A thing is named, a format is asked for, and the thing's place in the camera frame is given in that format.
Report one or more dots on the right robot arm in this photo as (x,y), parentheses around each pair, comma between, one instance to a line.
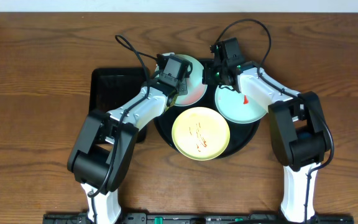
(298,132)

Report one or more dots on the light blue plate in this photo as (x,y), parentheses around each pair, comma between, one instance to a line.
(196,89)
(236,107)

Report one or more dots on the yellow plate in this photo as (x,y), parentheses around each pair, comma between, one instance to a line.
(200,133)

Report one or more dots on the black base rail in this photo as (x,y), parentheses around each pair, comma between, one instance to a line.
(142,218)

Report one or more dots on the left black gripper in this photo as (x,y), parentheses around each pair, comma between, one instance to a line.
(181,88)

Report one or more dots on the black rectangular tray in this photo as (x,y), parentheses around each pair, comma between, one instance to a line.
(113,87)

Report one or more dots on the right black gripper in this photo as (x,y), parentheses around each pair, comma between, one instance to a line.
(209,79)

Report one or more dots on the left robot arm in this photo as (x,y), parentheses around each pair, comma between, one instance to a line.
(102,153)

